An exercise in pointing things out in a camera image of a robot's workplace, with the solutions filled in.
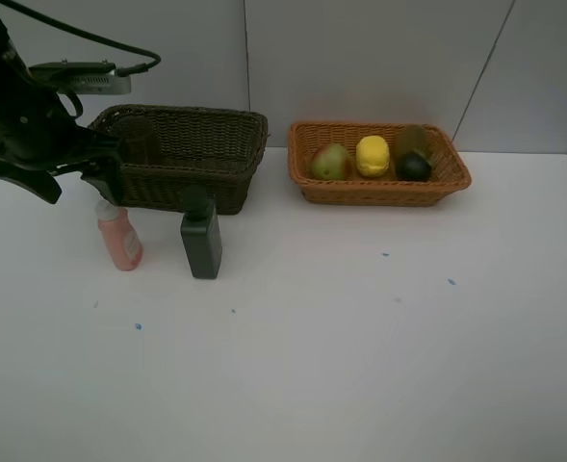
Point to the yellow lemon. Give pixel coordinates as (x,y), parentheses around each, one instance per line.
(372,156)

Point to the pink bottle white cap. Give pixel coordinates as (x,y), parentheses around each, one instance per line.
(119,235)

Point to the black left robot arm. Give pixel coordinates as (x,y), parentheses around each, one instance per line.
(10,61)

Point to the dark brown wicker basket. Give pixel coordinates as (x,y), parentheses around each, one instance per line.
(217,149)

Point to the translucent pink plastic cup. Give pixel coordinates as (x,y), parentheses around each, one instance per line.
(140,143)

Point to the black bottle green label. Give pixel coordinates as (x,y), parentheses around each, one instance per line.
(200,232)

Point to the green red mango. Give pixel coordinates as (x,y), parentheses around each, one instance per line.
(331,163)

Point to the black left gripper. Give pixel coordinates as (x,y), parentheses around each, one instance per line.
(37,132)

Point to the dark purple mangosteen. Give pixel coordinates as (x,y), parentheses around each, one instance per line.
(413,166)

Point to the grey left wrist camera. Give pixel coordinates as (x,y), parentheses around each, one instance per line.
(82,78)

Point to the orange wicker basket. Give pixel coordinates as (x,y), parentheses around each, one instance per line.
(449,173)

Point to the brown kiwi fruit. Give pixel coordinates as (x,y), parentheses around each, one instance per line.
(411,137)

